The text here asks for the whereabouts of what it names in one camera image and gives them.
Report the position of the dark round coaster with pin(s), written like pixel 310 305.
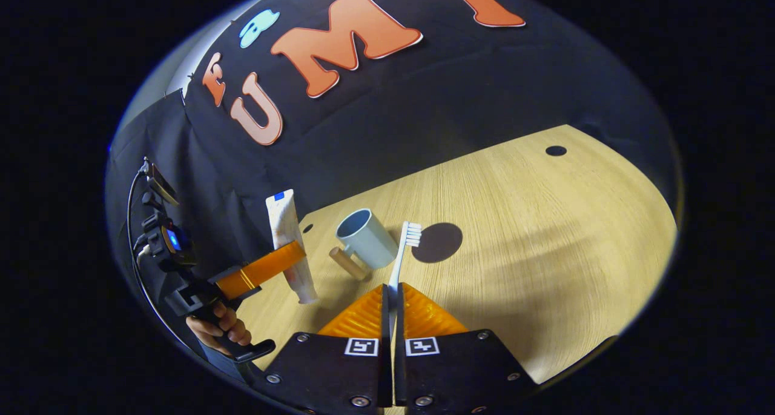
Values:
pixel 439 243

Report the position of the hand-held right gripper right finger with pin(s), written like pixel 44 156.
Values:
pixel 460 372

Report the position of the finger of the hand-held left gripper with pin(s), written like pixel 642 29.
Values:
pixel 260 269

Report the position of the white toothpaste tube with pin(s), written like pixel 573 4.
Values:
pixel 283 221

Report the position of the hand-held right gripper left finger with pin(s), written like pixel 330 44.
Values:
pixel 330 378

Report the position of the white toothbrush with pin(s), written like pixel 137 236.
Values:
pixel 399 263

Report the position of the black backdrop cloth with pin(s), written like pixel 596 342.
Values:
pixel 424 100

